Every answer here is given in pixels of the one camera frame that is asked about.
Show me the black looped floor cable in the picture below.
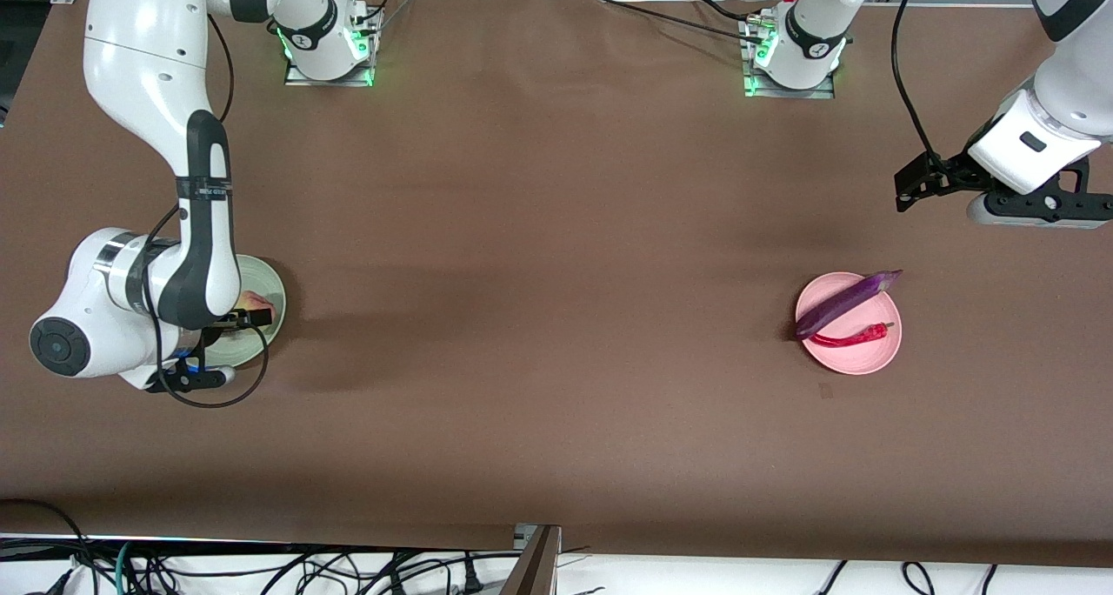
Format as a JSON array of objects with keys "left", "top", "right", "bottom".
[{"left": 0, "top": 498, "right": 101, "bottom": 595}]

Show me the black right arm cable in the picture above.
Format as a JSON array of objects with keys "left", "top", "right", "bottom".
[{"left": 143, "top": 12, "right": 270, "bottom": 409}]

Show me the purple eggplant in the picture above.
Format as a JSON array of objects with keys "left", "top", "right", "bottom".
[{"left": 794, "top": 269, "right": 903, "bottom": 341}]

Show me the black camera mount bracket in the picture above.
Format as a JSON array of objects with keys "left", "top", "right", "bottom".
[
  {"left": 148, "top": 360, "right": 218, "bottom": 394},
  {"left": 983, "top": 162, "right": 1113, "bottom": 224}
]

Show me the pale green plate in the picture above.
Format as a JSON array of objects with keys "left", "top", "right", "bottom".
[{"left": 209, "top": 254, "right": 288, "bottom": 370}]

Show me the brown table cover cloth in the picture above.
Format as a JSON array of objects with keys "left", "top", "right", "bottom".
[{"left": 0, "top": 0, "right": 1113, "bottom": 570}]

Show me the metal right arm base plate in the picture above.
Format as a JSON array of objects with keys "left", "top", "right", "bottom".
[{"left": 284, "top": 56, "right": 377, "bottom": 88}]

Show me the red chili pepper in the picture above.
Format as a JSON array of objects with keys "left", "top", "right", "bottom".
[{"left": 810, "top": 322, "right": 896, "bottom": 349}]

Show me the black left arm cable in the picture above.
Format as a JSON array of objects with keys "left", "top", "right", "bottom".
[{"left": 890, "top": 0, "right": 944, "bottom": 174}]

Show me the black left camera mount bracket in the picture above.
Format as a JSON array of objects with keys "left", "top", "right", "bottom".
[{"left": 983, "top": 162, "right": 1113, "bottom": 224}]

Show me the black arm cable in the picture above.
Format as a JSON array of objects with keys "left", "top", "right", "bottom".
[
  {"left": 890, "top": 0, "right": 944, "bottom": 174},
  {"left": 143, "top": 12, "right": 270, "bottom": 409}
]

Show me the short black table cable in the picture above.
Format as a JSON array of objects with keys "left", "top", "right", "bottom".
[{"left": 685, "top": 0, "right": 750, "bottom": 23}]

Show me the long black table cable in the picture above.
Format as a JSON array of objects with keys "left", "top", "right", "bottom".
[{"left": 594, "top": 0, "right": 766, "bottom": 41}]

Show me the pink plate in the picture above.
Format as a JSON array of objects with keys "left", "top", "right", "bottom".
[{"left": 796, "top": 271, "right": 903, "bottom": 376}]

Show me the aluminium profile post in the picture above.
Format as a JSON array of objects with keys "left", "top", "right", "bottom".
[{"left": 500, "top": 525, "right": 563, "bottom": 595}]

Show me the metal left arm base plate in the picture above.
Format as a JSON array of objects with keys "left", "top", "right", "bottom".
[{"left": 743, "top": 21, "right": 837, "bottom": 100}]

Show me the black right camera mount bracket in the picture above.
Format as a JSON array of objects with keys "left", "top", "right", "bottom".
[{"left": 148, "top": 360, "right": 218, "bottom": 394}]

